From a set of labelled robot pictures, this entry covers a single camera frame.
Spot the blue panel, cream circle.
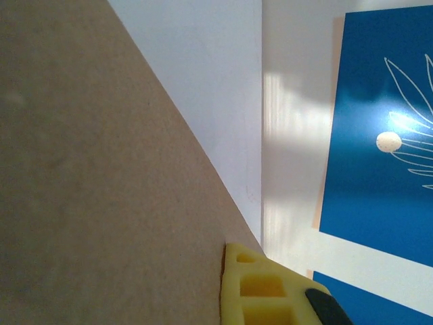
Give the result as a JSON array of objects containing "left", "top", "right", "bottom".
[{"left": 317, "top": 3, "right": 433, "bottom": 268}]

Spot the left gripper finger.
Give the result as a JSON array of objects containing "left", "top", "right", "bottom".
[{"left": 220, "top": 242, "right": 355, "bottom": 325}]

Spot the blue panel, small orange dot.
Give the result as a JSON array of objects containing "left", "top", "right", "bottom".
[{"left": 311, "top": 269, "right": 433, "bottom": 325}]

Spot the brown cardboard box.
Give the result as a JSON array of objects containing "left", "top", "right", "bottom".
[{"left": 0, "top": 0, "right": 265, "bottom": 325}]

